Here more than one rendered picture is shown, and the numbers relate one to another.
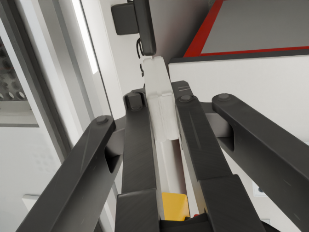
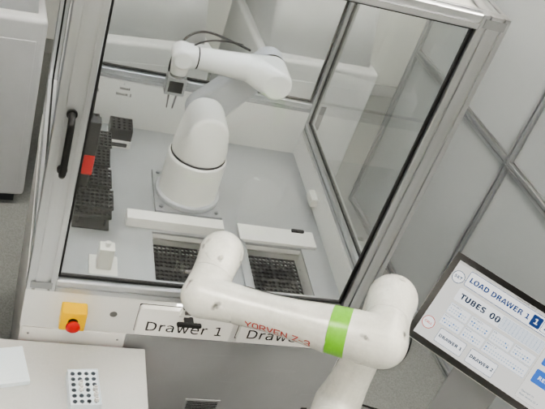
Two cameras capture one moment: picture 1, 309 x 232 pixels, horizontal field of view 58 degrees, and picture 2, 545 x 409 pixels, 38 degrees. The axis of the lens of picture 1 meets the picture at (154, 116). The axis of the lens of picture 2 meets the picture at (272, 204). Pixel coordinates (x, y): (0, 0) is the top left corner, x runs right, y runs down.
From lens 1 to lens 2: 215 cm
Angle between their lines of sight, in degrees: 56
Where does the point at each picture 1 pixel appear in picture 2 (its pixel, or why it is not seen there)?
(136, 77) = (163, 320)
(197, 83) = (134, 359)
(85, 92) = (176, 298)
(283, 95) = (126, 392)
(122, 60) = (175, 316)
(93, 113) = (169, 298)
